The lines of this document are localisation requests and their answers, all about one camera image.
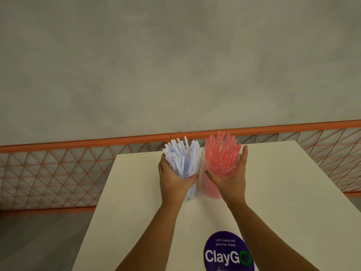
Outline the person's right forearm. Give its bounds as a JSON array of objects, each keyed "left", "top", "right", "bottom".
[{"left": 226, "top": 202, "right": 321, "bottom": 271}]

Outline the clear jar with white straws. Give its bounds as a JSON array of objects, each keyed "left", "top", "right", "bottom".
[{"left": 163, "top": 155, "right": 202, "bottom": 201}]

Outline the clear jar with pink straws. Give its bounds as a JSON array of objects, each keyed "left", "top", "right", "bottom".
[{"left": 200, "top": 151, "right": 241, "bottom": 200}]

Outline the person's right hand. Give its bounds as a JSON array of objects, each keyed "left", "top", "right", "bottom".
[{"left": 204, "top": 145, "right": 249, "bottom": 208}]

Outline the clear jar of pink straws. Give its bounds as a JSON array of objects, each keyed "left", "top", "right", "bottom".
[{"left": 202, "top": 131, "right": 243, "bottom": 199}]

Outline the person's left hand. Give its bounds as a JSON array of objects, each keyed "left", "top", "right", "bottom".
[{"left": 158, "top": 153, "right": 199, "bottom": 208}]

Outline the orange lattice fence panel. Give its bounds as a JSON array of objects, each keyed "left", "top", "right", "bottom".
[
  {"left": 170, "top": 120, "right": 361, "bottom": 198},
  {"left": 0, "top": 134, "right": 171, "bottom": 218}
]

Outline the person's left forearm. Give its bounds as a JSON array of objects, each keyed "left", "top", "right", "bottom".
[{"left": 115, "top": 202, "right": 184, "bottom": 271}]

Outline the round purple sticker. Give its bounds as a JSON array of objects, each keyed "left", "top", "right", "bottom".
[{"left": 203, "top": 231, "right": 255, "bottom": 271}]

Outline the clear jar of white straws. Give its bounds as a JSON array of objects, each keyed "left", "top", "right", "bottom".
[{"left": 162, "top": 136, "right": 202, "bottom": 201}]

